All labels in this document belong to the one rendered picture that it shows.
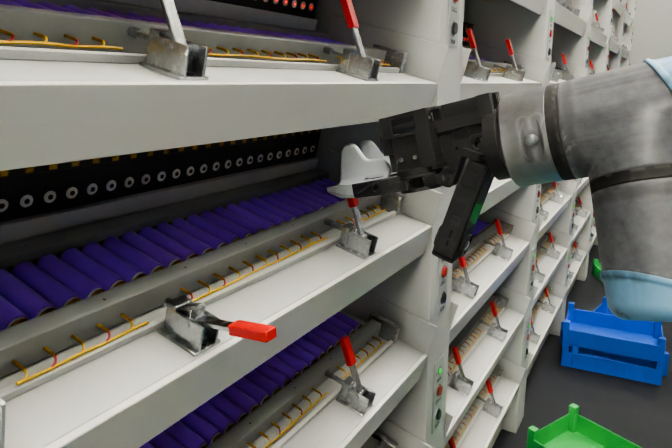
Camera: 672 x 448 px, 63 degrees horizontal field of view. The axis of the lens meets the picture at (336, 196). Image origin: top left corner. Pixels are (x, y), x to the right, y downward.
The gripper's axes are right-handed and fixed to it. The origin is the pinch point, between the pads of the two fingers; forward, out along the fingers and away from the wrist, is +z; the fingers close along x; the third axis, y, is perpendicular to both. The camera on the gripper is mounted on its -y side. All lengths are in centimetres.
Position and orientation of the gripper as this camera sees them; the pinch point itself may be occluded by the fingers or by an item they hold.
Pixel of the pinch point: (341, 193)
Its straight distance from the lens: 64.9
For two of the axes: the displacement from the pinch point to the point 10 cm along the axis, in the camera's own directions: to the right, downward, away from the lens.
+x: -5.1, 1.8, -8.4
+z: -8.3, 1.4, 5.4
